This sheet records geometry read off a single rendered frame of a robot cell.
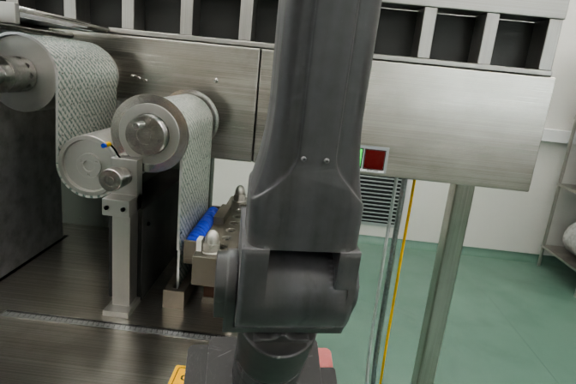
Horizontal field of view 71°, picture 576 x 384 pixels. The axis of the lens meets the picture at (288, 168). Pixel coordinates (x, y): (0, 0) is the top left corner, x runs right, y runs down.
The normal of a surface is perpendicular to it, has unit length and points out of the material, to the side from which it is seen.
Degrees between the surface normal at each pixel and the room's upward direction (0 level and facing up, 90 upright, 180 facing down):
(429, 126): 90
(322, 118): 94
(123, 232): 90
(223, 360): 29
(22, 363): 0
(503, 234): 90
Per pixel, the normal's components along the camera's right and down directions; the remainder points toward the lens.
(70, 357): 0.10, -0.97
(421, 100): -0.05, 0.22
